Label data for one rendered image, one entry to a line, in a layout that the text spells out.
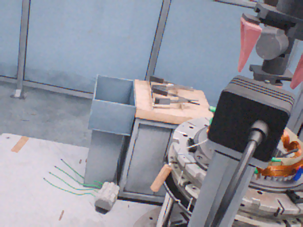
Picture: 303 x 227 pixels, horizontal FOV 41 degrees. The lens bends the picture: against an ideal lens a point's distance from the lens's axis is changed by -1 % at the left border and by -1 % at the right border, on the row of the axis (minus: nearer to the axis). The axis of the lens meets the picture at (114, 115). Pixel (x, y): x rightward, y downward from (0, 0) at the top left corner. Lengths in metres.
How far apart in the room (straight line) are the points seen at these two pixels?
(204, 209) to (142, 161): 0.76
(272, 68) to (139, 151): 0.39
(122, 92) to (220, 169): 0.87
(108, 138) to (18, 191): 0.28
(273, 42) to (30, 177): 0.72
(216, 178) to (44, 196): 0.84
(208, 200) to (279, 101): 0.09
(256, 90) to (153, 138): 0.76
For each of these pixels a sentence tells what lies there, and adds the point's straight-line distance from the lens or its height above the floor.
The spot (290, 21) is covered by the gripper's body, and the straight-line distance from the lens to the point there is 0.60.
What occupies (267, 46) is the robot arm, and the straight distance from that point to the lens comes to 0.98.
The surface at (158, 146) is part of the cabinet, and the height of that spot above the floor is 0.97.
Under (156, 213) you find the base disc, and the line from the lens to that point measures 1.09.
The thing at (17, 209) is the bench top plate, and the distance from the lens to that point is 1.06.
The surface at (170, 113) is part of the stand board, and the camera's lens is 0.99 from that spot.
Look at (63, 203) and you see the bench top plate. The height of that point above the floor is 0.78.
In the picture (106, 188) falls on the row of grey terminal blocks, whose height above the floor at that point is 0.82.
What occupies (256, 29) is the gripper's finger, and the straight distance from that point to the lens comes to 0.59.
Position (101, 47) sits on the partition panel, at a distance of 3.09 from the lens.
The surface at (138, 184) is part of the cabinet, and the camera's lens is 1.11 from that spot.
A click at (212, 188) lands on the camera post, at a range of 0.30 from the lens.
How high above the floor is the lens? 1.48
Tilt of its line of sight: 27 degrees down
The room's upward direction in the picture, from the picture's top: 11 degrees clockwise
